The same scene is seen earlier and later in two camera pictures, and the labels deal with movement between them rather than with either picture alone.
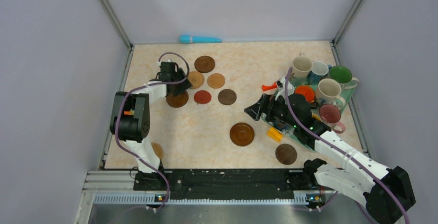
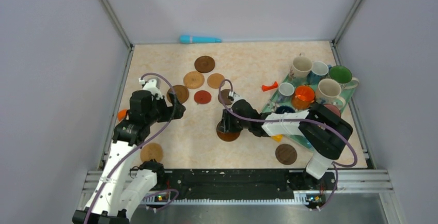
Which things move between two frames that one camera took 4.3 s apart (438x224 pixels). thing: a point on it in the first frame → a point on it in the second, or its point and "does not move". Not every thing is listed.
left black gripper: x=184 y=85 → x=168 y=110
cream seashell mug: x=301 y=66 does not move
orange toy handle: x=265 y=88 does not move
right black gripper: x=266 y=104 → x=226 y=125
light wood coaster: x=216 y=80 does not move
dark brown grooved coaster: x=204 y=64 does not move
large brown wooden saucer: x=241 y=134 → x=227 y=137
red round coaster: x=202 y=97 does not move
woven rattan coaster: x=196 y=79 does not move
